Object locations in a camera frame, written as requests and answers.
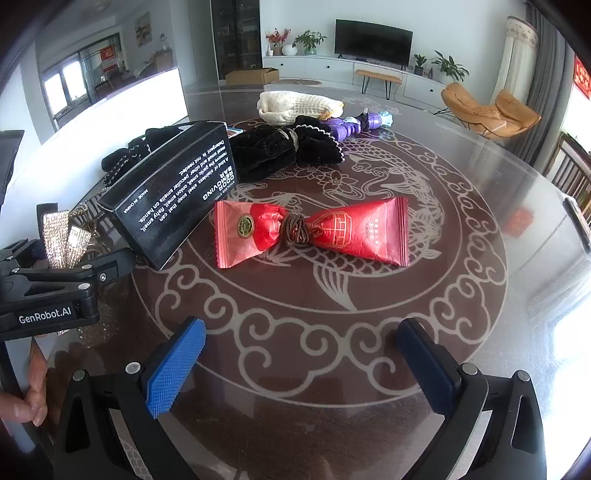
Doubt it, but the black television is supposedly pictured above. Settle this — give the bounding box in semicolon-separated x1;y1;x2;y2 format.
335;19;414;68

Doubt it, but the grey curtain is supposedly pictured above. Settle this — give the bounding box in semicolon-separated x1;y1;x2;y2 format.
508;4;575;167

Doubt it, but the dark desktop with fish pattern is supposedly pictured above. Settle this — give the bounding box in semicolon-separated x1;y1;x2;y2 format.
46;83;591;480

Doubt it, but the purple plastic toy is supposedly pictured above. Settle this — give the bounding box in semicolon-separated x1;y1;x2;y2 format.
329;108;394;141

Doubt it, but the orange lounge chair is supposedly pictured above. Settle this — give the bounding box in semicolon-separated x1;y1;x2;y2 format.
441;83;542;141

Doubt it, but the large leafy potted plant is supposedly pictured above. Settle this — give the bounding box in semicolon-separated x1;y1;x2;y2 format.
431;51;469;84

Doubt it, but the white television cabinet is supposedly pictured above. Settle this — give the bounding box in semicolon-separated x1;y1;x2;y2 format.
262;55;451;114

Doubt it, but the bushy green potted plant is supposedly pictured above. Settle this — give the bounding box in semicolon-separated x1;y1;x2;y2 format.
293;30;327;56

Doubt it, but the dark glass display cabinet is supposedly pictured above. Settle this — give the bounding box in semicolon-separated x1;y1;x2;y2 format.
210;0;263;81

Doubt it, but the black velvet cloth white trim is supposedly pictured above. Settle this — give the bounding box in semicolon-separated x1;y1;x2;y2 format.
229;115;346;184

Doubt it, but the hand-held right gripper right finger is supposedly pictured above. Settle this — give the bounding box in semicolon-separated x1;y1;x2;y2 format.
396;318;548;480

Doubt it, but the black printed box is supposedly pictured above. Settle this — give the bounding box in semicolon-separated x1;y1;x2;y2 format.
97;121;238;271

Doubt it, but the red flower bouquet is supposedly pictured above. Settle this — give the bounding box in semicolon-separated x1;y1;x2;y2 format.
265;28;291;56

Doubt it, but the wooden bench with metal legs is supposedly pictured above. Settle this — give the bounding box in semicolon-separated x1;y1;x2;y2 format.
355;69;403;100

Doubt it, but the gold glitter ribbon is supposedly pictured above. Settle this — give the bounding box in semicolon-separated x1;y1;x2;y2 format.
42;210;93;271

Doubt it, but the black beaded velvet cloth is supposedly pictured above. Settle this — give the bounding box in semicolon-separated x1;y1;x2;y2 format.
100;126;183;189

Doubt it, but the white knitted glove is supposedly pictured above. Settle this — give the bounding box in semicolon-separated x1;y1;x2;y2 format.
257;91;345;125

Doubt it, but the person's left hand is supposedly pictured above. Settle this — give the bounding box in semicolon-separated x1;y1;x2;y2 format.
0;339;49;428

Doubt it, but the framed wall painting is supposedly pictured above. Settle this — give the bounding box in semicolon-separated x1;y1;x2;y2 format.
135;12;152;48

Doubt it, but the red candy packet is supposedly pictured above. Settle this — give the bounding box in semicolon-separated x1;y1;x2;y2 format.
213;196;411;269

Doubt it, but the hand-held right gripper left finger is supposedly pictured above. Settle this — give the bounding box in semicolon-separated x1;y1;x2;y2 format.
53;316;207;480

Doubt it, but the cardboard box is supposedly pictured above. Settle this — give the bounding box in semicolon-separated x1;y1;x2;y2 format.
225;68;280;86

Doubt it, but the white curtain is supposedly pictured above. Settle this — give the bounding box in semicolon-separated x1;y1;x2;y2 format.
489;16;539;107

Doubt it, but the dark wooden chair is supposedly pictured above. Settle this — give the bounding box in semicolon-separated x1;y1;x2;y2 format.
545;131;591;217

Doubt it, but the red wall decoration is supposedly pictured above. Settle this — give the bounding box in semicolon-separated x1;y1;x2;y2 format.
574;58;591;100

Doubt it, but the small wooden side cabinet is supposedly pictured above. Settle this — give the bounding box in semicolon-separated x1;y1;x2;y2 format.
154;34;174;72

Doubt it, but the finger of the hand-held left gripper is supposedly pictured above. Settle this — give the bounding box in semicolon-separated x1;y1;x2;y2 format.
21;249;136;296
0;203;58;278

